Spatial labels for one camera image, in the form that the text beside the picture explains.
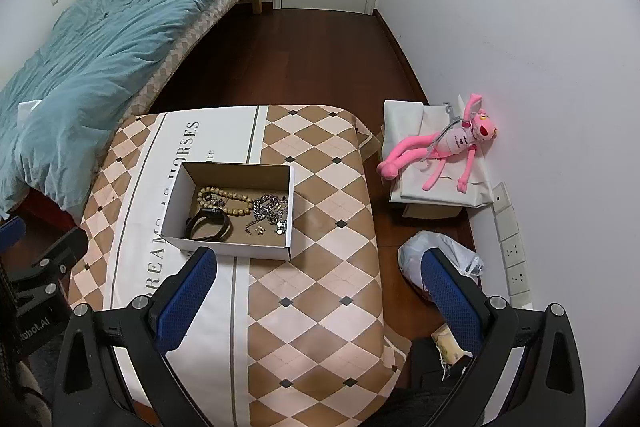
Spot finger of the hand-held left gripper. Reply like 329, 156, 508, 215
10, 227, 89, 308
0, 216, 27, 254

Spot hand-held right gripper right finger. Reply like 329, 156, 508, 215
420, 248, 586, 427

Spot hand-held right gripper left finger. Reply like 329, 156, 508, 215
52, 247, 218, 427

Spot white cardboard box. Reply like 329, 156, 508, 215
164, 162, 296, 262

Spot black smart band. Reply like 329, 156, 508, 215
185, 208, 234, 242

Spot wooden bead bracelet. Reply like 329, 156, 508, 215
197, 185, 254, 216

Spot thin silver chain necklace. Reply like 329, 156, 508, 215
244, 207, 289, 236

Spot thick silver chain bracelet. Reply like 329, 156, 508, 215
251, 193, 290, 224

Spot pale yellow bag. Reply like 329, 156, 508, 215
431, 326, 474, 366

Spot white plastic bag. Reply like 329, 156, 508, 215
398, 230, 485, 304

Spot checkered tablecloth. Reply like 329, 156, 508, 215
67, 105, 414, 427

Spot pink plush toy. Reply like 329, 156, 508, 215
377, 93, 500, 194

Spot teal duvet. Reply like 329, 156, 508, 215
0, 0, 266, 215

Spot bed with patterned sheet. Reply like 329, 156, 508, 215
0, 0, 273, 233

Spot grey wire hanger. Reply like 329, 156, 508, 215
422, 99, 473, 165

